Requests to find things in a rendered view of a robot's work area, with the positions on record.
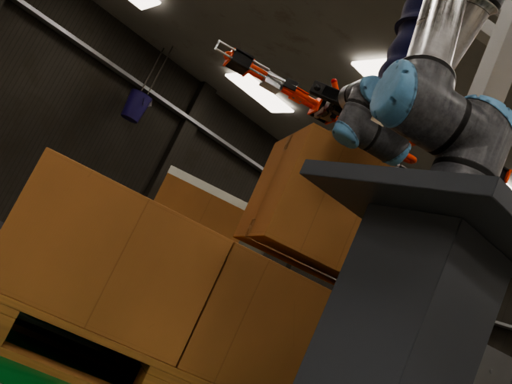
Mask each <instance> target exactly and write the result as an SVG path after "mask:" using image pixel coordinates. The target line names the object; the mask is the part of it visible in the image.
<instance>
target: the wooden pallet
mask: <svg viewBox="0 0 512 384"><path fill-rule="evenodd" d="M20 312H23V313H25V314H28V315H30V316H33V317H34V318H38V319H39V320H42V321H44V322H47V323H49V324H51V325H55V326H56V327H58V328H61V329H63V330H66V331H69V332H71V333H73V334H76V335H78V336H80V337H82V338H85V339H87V340H90V341H93V342H95V343H96V344H100V345H102V346H104V347H107V348H109V349H111V350H114V351H116V352H115V354H114V357H111V356H109V355H106V354H103V353H101V352H100V351H97V350H94V349H92V348H90V347H87V346H85V345H83V344H80V343H78V342H75V341H72V340H70V339H68V338H65V337H63V336H61V335H59V334H56V333H53V332H51V331H48V330H46V329H44V328H41V327H39V326H37V325H34V324H31V323H30V322H26V321H25V320H22V319H20V318H17V317H18V315H19V313H20ZM10 330H14V331H17V332H19V333H22V334H24V335H27V336H28V337H31V338H34V339H36V340H38V341H42V342H43V343H45V344H48V345H51V346H53V347H56V348H59V349H60V350H64V351H65V352H68V353H70V354H73V355H76V356H77V357H81V358H82V359H85V360H88V361H90V362H92V363H96V364H97V365H99V366H102V367H105V368H107V369H109V370H113V371H114V372H116V373H119V374H122V375H124V376H127V377H129V378H131V379H134V382H133V384H213V383H211V382H208V381H206V380H205V379H201V378H199V377H197V376H194V375H192V374H190V373H187V372H185V371H183V370H180V369H178V368H177V367H176V366H171V365H168V364H166V363H163V362H161V361H160V360H156V359H154V358H152V357H149V356H147V355H145V354H142V353H140V352H138V351H136V350H133V349H131V348H128V347H126V346H123V345H122V344H118V343H117V342H114V341H112V340H109V339H107V338H104V337H102V336H100V335H98V334H95V333H93V332H91V331H88V330H86V329H84V328H81V327H79V326H77V325H74V324H72V323H69V322H67V321H64V320H62V319H60V318H57V317H56V316H53V315H50V314H48V313H46V312H43V311H41V310H39V309H36V308H34V307H32V306H29V305H27V304H24V303H22V302H19V301H17V300H16V299H12V298H11V297H8V296H5V295H3V294H1V293H0V356H2V357H5V358H7V359H9V360H13V361H15V362H17V363H20V364H23V365H25V366H28V367H30V368H33V369H35V370H38V371H40V372H42V373H45V374H48V375H50V376H53V377H56V378H58V379H61V380H63V381H66V382H69V383H71V384H112V383H109V382H106V381H104V380H102V379H99V378H97V377H94V376H91V375H89V374H87V373H83V372H82V371H80V370H77V369H74V368H72V367H70V366H66V365H65V364H62V363H59V362H57V361H55V360H51V359H50V358H47V357H44V356H42V355H39V354H36V353H34V352H32V351H30V350H27V349H24V348H22V347H19V346H17V345H15V344H12V343H9V342H7V341H5V339H6V337H7V336H8V333H9V331H10Z"/></svg>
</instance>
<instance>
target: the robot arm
mask: <svg viewBox="0 0 512 384"><path fill-rule="evenodd" d="M503 4H504V0H423V2H422V6H421V10H420V13H419V15H418V20H417V23H416V25H415V29H414V33H413V36H412V38H411V43H410V46H409V48H408V53H407V56H406V57H405V58H403V59H398V60H396V61H394V63H392V64H391V65H390V66H389V67H388V68H387V69H386V70H385V71H384V73H383V76H382V78H380V77H379V76H376V75H369V76H365V77H363V78H362V79H360V80H358V81H355V82H353V83H351V84H349V85H346V86H344V87H343V88H342V89H341V90H338V89H336V88H333V87H331V86H329V85H326V84H324V83H322V82H319V81H316V80H315V81H314V83H313V85H312V87H311V88H310V90H309V93H310V94H311V95H314V96H316V97H317V98H321V99H323V100H325V101H326V104H325V107H322V108H321V109H320V110H318V111H317V112H315V113H314V117H315V118H316V119H318V118H320V119H322V120H325V121H328V122H331V121H332V119H331V118H330V116H331V112H332V113H334V114H336V115H337V116H339V117H337V121H336V122H335V124H334V128H333V130H332V135H333V137H334V138H335V139H336V140H337V141H338V142H339V143H340V144H341V145H343V146H346V147H348V148H350V149H355V148H357V147H358V148H360V149H362V150H364V151H366V152H368V153H369V154H371V155H373V156H374V157H376V158H378V159H379V160H381V161H382V162H384V163H386V164H388V165H390V166H396V165H398V164H400V163H401V162H402V161H403V160H404V159H405V158H406V157H407V155H408V153H409V152H410V150H411V143H410V142H412V143H414V144H415V145H417V146H419V147H421V148H422V149H423V150H425V151H427V152H429V153H430V154H431V155H434V156H435V159H434V162H433V164H432V166H431V168H430V170H431V171H447V172H456V173H464V174H480V175H489V176H498V177H500V175H501V172H502V169H503V167H504V163H505V162H506V159H507V156H508V153H509V151H510V148H511V146H512V110H511V109H510V108H509V107H506V105H505V104H504V103H502V102H501V101H499V100H497V99H495V98H492V97H489V96H486V95H479V97H478V96H477V95H476V94H471V95H467V96H465V97H463V96H462V95H460V94H459V93H457V92H456V91H455V86H456V73H455V71H454V70H455V68H456V67H457V66H458V64H459V62H460V60H461V59H462V58H463V56H464V55H465V53H466V51H467V49H468V48H469V47H470V45H471V44H472V42H473V40H474V39H475V37H476V36H477V34H478V32H479V31H480V30H481V28H482V27H483V25H484V23H485V22H486V21H487V19H488V17H489V16H490V15H493V14H497V13H498V12H499V10H500V9H501V7H502V5H503ZM372 116H373V117H374V118H375V119H377V120H378V121H379V122H380V123H381V124H382V125H383V126H380V125H379V124H378V123H375V122H373V121H372V120H371V117H372ZM409 141H410V142H409Z"/></svg>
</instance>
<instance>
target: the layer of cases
mask: <svg viewBox="0 0 512 384"><path fill-rule="evenodd" d="M331 291H332V290H330V289H328V288H326V287H324V286H322V285H320V284H318V283H316V282H314V281H312V280H310V279H308V278H307V277H304V276H303V275H301V274H298V273H297V272H295V271H293V270H290V269H289V268H287V267H284V266H283V265H281V264H278V263H277V262H275V261H272V260H271V259H269V258H266V257H265V256H263V255H261V254H258V253H257V252H255V251H252V250H251V249H249V248H246V247H245V246H243V245H240V244H239V243H237V242H233V240H231V239H229V238H226V237H225V236H223V235H220V234H219V233H218V232H215V231H213V230H212V229H209V228H207V227H206V226H203V225H201V224H199V223H198V222H195V221H193V220H192V219H189V218H187V217H186V216H183V215H181V214H180V213H177V212H175V211H174V210H171V209H169V208H167V207H166V206H163V205H161V204H160V203H157V202H155V201H154V200H151V199H149V198H148V197H145V196H143V195H142V194H139V193H137V192H135V191H134V190H132V189H130V188H128V187H126V186H124V185H122V184H120V183H118V182H116V181H114V180H112V179H110V178H108V177H106V176H104V175H102V174H100V173H98V172H96V171H94V170H92V169H90V168H88V167H86V166H84V165H82V164H80V163H78V162H76V161H74V160H72V159H70V158H68V157H66V156H64V155H62V154H60V153H58V152H56V151H54V150H52V149H50V148H48V147H46V148H45V150H44V152H43V154H42V155H41V157H40V159H39V161H38V163H37V165H36V166H35V168H34V170H33V172H32V173H31V175H30V177H29V179H28V180H27V183H26V184H25V186H24V188H23V190H22V191H21V194H20V195H19V197H18V199H17V201H16V202H15V204H14V206H13V208H12V209H11V212H10V213H9V215H8V217H7V219H6V220H5V222H4V224H3V226H2V228H1V229H0V293H1V294H3V295H5V296H8V297H11V298H12V299H16V300H17V301H19V302H22V303H24V304H27V305H29V306H32V307H34V308H36V309H39V310H41V311H43V312H46V313H48V314H50V315H53V316H56V317H57V318H60V319H62V320H64V321H67V322H69V323H72V324H74V325H77V326H79V327H81V328H84V329H86V330H88V331H91V332H93V333H95V334H98V335H100V336H102V337H104V338H107V339H109V340H112V341H114V342H117V343H118V344H122V345H123V346H126V347H128V348H131V349H133V350H136V351H138V352H140V353H142V354H145V355H147V356H149V357H152V358H154V359H156V360H160V361H161V362H163V363H166V364H168V365H171V366H176V367H177V368H178V369H180V370H183V371H185V372H187V373H190V374H192V375H194V376H197V377H199V378H201V379H205V380H206V381H208V382H211V383H213V384H293V381H294V379H295V378H296V374H297V373H298V370H299V367H300V365H301V363H302V360H303V358H304V356H305V354H306V351H307V349H308V346H309V344H310V341H311V340H312V336H313V335H314V332H315V330H316V327H317V325H318V322H319V320H320V318H321V316H322V313H323V311H324V308H325V306H326V303H327V301H328V298H329V296H330V295H331Z"/></svg>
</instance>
